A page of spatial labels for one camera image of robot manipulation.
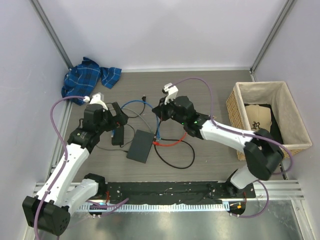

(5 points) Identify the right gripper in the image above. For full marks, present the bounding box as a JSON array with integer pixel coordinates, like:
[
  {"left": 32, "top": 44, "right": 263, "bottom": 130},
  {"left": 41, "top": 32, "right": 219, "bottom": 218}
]
[{"left": 153, "top": 95, "right": 187, "bottom": 126}]

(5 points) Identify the blue ethernet cable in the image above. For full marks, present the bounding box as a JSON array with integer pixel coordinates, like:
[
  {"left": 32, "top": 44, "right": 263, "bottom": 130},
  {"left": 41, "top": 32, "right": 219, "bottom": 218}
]
[{"left": 109, "top": 99, "right": 162, "bottom": 140}]

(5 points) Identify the red ethernet cable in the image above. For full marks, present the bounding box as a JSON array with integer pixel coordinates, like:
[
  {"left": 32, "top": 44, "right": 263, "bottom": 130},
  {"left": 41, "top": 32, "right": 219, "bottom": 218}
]
[{"left": 152, "top": 131, "right": 188, "bottom": 147}]

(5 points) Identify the black network switch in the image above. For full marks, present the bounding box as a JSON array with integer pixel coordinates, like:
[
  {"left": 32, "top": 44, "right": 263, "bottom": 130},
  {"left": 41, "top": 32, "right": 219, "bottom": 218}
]
[{"left": 126, "top": 129, "right": 154, "bottom": 164}]

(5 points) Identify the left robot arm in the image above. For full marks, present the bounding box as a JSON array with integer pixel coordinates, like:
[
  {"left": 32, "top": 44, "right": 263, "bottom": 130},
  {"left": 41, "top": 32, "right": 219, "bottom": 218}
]
[{"left": 22, "top": 102, "right": 128, "bottom": 239}]

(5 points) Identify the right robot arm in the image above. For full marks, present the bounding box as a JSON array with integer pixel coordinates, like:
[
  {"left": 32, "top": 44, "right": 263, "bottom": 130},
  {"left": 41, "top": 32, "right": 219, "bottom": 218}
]
[{"left": 152, "top": 96, "right": 284, "bottom": 198}]

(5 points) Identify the blue plaid cloth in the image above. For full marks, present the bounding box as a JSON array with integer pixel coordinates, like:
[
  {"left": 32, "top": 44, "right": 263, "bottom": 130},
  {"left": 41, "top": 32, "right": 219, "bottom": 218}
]
[{"left": 61, "top": 57, "right": 122, "bottom": 98}]

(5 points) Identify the wicker basket with liner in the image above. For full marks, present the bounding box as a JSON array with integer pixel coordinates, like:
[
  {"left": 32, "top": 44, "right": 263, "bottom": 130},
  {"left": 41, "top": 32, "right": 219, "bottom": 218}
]
[{"left": 226, "top": 81, "right": 312, "bottom": 155}]

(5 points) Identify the beige cap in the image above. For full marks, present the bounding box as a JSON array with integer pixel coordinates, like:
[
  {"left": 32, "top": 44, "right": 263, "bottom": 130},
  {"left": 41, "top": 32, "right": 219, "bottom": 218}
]
[{"left": 245, "top": 104, "right": 272, "bottom": 132}]

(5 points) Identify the black garment in basket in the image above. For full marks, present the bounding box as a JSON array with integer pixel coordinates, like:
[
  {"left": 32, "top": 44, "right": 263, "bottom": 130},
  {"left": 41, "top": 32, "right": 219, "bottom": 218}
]
[{"left": 244, "top": 103, "right": 284, "bottom": 144}]

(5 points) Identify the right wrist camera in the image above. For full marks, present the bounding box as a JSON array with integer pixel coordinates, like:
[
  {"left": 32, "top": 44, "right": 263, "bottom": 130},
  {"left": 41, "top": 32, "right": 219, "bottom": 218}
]
[{"left": 162, "top": 83, "right": 179, "bottom": 105}]

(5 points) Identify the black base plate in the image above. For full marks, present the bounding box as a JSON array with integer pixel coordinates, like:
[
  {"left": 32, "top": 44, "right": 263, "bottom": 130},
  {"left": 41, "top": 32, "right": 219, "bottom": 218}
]
[{"left": 90, "top": 181, "right": 256, "bottom": 205}]

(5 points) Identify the slotted cable duct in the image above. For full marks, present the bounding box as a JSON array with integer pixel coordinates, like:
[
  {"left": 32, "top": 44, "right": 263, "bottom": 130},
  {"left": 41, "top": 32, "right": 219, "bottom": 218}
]
[{"left": 77, "top": 201, "right": 230, "bottom": 213}]

